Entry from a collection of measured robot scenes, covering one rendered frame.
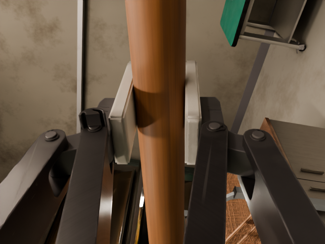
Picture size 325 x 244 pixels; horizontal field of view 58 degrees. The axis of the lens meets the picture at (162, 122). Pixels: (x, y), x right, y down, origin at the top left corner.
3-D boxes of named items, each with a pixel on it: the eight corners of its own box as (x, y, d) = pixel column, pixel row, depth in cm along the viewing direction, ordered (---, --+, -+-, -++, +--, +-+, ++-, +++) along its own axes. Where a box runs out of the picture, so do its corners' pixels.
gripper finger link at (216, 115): (201, 153, 12) (273, 154, 12) (197, 96, 17) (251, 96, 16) (200, 178, 13) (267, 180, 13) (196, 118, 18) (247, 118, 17)
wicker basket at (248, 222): (263, 253, 182) (220, 248, 181) (246, 186, 229) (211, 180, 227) (296, 203, 155) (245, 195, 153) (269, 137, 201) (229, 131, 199)
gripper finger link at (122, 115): (129, 165, 15) (115, 165, 15) (142, 99, 21) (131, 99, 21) (123, 117, 14) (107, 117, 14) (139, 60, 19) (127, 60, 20)
